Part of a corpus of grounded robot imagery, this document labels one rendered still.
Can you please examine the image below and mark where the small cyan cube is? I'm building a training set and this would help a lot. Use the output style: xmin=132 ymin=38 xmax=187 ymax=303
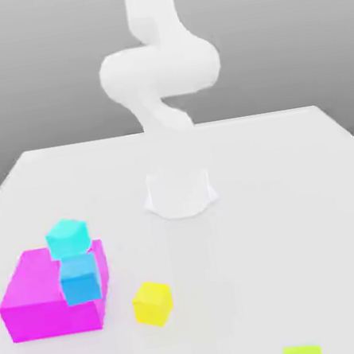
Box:
xmin=42 ymin=215 xmax=93 ymax=262

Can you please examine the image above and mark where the small yellow cube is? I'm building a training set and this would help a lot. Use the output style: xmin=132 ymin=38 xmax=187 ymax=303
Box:
xmin=129 ymin=277 xmax=178 ymax=333

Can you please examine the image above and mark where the small blue cube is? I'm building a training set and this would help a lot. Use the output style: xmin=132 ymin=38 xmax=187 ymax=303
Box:
xmin=55 ymin=250 xmax=105 ymax=308

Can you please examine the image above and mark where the large magenta box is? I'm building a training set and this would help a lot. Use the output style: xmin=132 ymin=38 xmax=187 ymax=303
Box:
xmin=0 ymin=237 xmax=119 ymax=346

